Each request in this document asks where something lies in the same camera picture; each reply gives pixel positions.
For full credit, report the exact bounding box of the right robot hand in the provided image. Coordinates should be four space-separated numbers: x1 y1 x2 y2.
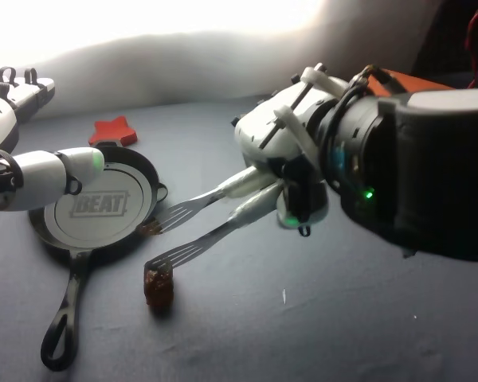
233 84 332 238

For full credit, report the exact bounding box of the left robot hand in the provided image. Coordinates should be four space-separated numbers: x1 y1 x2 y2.
0 65 106 212

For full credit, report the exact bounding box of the brown chunk toy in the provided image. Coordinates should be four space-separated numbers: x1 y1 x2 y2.
143 264 174 308

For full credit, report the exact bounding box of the black frying pan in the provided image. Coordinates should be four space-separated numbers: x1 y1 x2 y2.
27 145 170 372

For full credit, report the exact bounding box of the red star block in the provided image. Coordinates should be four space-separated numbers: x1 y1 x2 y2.
88 115 139 146

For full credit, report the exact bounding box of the white backdrop sheet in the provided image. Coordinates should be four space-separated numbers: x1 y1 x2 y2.
0 0 443 123

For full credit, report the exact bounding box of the grey table cloth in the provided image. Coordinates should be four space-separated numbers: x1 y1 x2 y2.
0 93 478 382

